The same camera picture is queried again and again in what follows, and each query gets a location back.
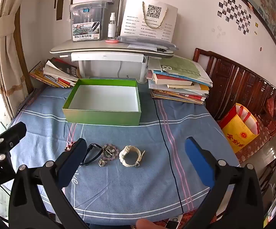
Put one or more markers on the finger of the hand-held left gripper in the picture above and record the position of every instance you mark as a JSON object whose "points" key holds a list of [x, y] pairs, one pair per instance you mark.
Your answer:
{"points": [[11, 133]]}

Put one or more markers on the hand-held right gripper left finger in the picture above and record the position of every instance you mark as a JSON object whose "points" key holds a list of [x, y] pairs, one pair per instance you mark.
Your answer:
{"points": [[73, 163]]}

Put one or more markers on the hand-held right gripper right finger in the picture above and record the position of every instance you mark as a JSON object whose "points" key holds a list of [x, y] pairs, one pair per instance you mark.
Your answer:
{"points": [[199, 162]]}

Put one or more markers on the black wristband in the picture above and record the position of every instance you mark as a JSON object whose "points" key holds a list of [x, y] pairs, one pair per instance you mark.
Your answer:
{"points": [[92, 153]]}

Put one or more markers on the white wristwatch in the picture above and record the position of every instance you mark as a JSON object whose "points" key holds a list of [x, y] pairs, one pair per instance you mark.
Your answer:
{"points": [[128, 156]]}

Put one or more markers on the green cardboard box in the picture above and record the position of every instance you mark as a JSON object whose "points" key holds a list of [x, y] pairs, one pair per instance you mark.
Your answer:
{"points": [[104, 97]]}

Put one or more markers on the yellow red shopping bag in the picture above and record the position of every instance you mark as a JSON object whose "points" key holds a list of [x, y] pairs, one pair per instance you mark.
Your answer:
{"points": [[240, 128]]}

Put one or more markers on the beige curtain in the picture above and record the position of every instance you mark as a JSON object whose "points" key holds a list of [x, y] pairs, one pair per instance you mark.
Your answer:
{"points": [[6, 59]]}

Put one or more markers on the blue striped blanket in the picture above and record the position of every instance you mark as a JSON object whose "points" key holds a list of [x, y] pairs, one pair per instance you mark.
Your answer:
{"points": [[133, 186]]}

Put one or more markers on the leaning pile of magazines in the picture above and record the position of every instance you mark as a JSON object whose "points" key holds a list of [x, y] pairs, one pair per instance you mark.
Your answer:
{"points": [[56, 72]]}

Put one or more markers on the tall stack of books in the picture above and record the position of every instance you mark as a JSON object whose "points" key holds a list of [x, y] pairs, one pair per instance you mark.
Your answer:
{"points": [[178, 81]]}

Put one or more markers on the dark wooden bench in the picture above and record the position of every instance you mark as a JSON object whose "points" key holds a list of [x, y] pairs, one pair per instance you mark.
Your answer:
{"points": [[236, 83]]}

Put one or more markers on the grey white study desk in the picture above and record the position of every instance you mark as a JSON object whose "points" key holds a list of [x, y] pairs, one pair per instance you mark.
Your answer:
{"points": [[99, 49]]}

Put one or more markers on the pink round coaster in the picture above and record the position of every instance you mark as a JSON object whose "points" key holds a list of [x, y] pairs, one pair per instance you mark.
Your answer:
{"points": [[111, 41]]}

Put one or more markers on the grey pouch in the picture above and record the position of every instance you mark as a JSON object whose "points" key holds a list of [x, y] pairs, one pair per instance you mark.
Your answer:
{"points": [[147, 43]]}

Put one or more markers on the clear plastic marker box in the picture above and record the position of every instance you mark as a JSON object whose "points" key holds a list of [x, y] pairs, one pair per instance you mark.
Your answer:
{"points": [[86, 26]]}

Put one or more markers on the clear spray bottle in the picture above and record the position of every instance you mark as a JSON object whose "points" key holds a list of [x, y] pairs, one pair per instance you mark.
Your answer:
{"points": [[111, 29]]}

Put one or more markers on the metal pole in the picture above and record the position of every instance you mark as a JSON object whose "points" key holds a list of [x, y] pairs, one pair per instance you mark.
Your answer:
{"points": [[121, 7]]}

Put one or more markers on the framed floral picture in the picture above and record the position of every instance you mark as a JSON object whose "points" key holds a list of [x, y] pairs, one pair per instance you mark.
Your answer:
{"points": [[267, 12]]}

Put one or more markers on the photo stickers on wall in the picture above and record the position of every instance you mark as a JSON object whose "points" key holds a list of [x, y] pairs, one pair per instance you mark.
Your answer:
{"points": [[236, 13]]}

